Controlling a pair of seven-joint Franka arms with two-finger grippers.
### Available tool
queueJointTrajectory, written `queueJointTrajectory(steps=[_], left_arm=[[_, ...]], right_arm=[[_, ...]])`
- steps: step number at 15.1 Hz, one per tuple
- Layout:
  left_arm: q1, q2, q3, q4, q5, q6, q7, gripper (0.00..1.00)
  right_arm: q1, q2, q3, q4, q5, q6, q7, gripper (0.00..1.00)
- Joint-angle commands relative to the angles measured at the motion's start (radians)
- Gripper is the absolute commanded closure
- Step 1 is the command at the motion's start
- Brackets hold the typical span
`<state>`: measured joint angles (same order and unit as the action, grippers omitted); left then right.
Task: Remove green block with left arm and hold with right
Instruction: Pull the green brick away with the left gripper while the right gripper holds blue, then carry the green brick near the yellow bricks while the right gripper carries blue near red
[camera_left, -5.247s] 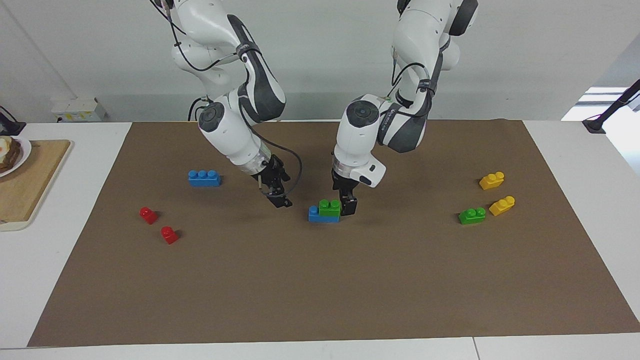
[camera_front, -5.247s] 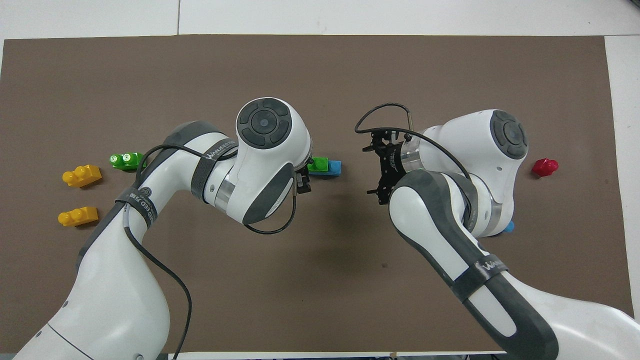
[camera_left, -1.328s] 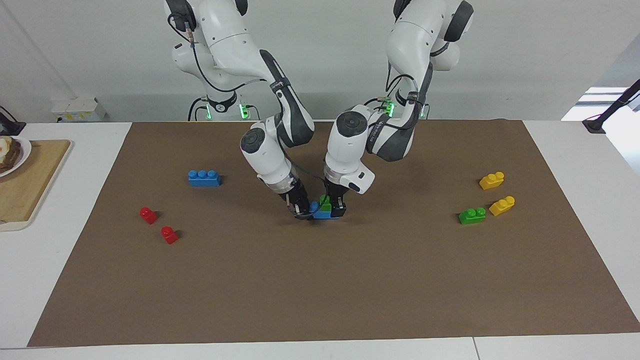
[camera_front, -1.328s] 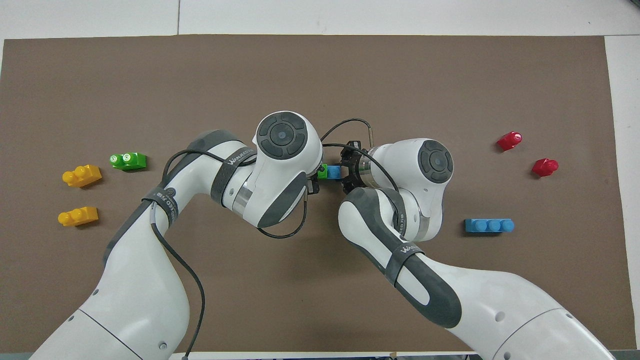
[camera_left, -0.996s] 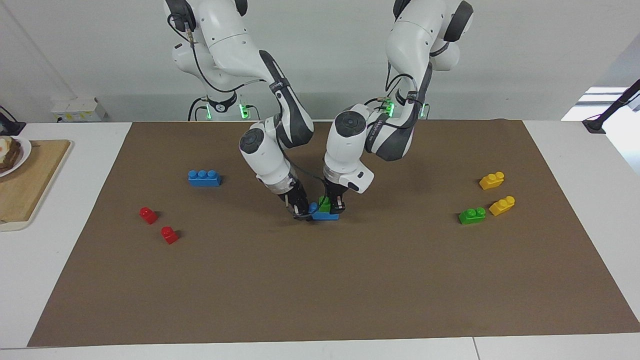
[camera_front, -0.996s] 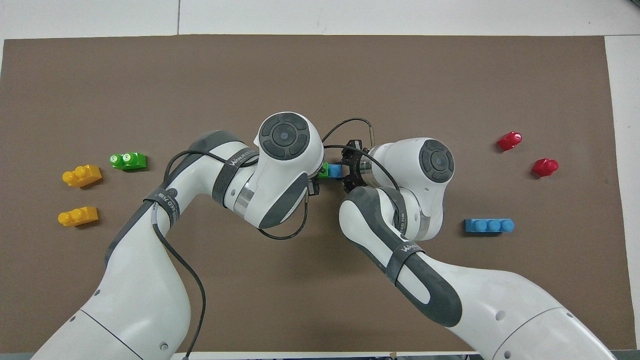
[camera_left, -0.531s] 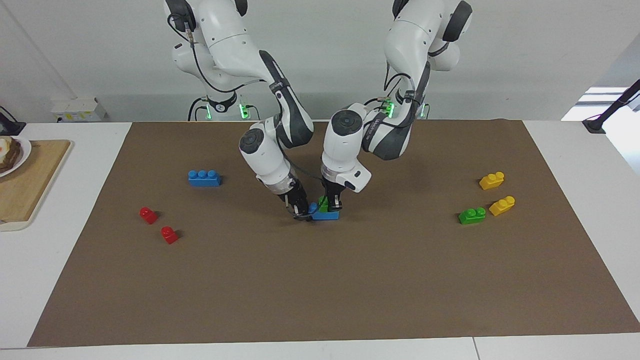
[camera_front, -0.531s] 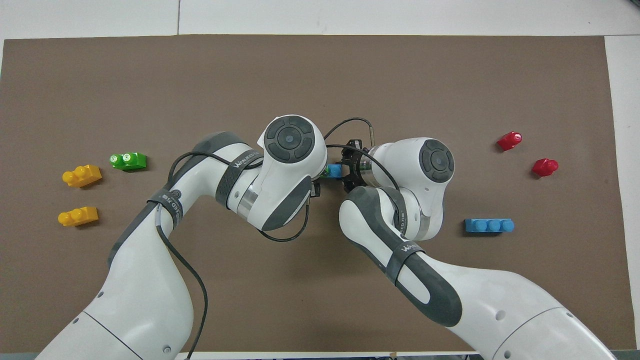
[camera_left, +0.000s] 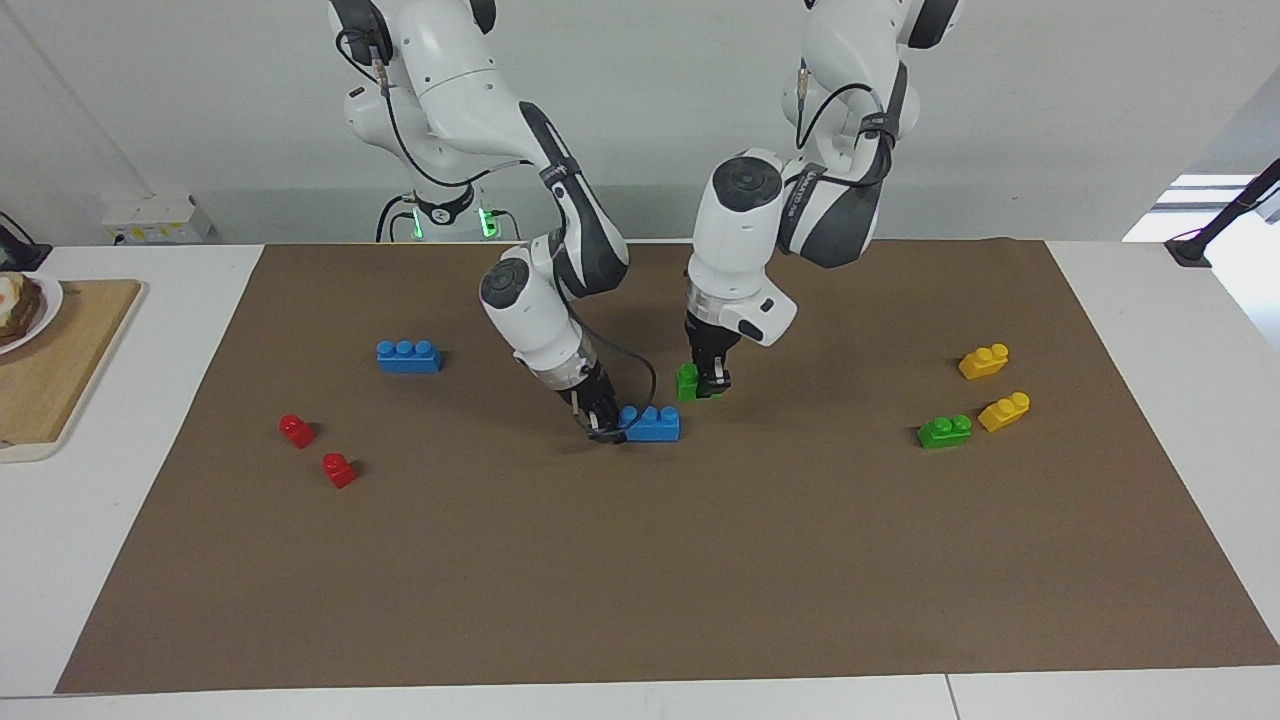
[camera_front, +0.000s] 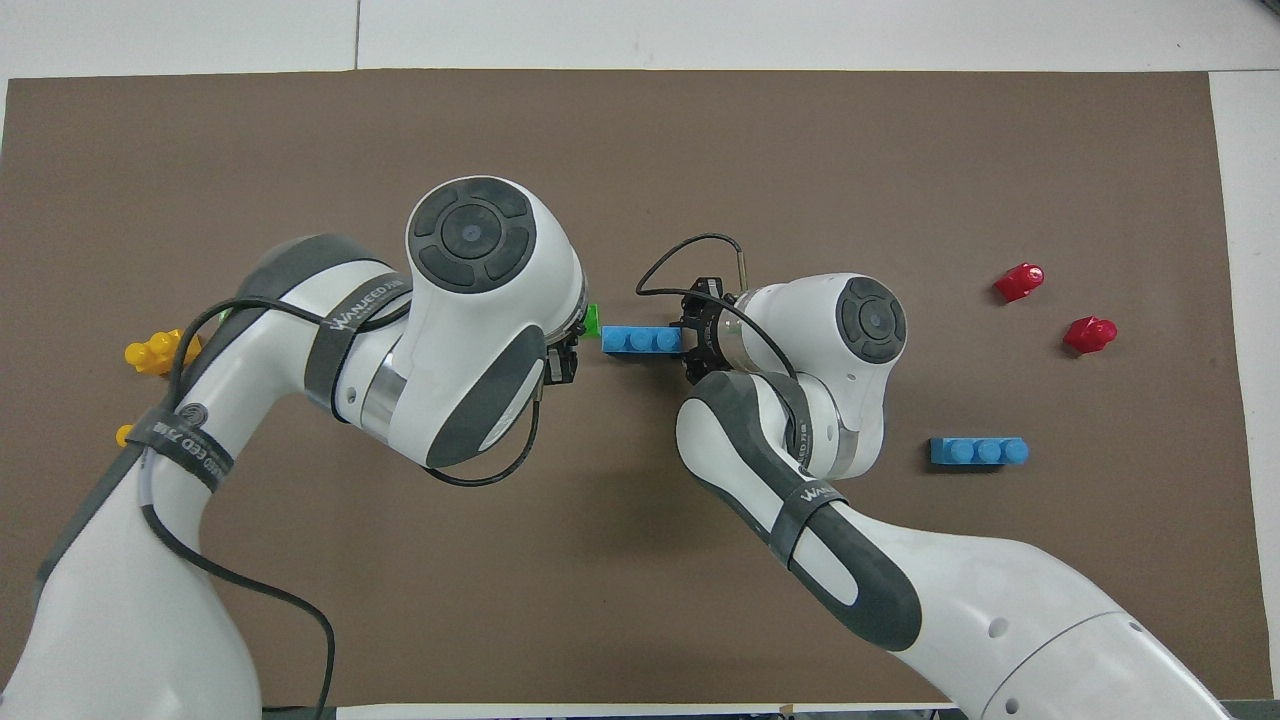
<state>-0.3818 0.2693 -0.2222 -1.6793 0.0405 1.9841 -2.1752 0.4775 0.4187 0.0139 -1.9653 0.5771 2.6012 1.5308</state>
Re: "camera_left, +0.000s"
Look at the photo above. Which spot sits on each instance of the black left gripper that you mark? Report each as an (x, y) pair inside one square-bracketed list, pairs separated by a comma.
[(712, 345)]

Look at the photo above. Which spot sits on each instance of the brown paper mat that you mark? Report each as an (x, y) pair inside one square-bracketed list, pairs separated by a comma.
[(640, 560)]

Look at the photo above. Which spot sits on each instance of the white power strip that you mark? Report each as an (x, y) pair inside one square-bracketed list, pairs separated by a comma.
[(155, 220)]

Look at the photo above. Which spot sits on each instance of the yellow two-stud block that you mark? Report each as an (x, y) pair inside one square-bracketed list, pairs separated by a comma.
[(1004, 412), (983, 362)]

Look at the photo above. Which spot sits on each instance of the black clamp device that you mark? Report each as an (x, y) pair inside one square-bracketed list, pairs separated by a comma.
[(20, 252)]

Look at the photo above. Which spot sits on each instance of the green two-stud block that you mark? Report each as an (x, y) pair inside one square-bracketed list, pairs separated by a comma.
[(944, 432), (687, 385)]

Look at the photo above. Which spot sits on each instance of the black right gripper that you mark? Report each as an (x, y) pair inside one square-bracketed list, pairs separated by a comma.
[(598, 395)]

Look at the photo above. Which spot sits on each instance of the blue three-stud block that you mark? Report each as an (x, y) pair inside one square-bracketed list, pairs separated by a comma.
[(408, 358), (655, 425)]

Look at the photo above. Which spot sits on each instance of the toast with egg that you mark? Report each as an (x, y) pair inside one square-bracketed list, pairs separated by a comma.
[(15, 310)]

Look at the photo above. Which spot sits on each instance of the white plate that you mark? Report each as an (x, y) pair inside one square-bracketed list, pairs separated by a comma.
[(50, 305)]

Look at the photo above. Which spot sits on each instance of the red one-stud block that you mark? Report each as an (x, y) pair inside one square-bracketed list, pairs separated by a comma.
[(339, 471), (297, 431)]

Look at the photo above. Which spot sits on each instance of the wooden cutting board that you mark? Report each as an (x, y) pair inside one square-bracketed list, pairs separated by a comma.
[(60, 380)]

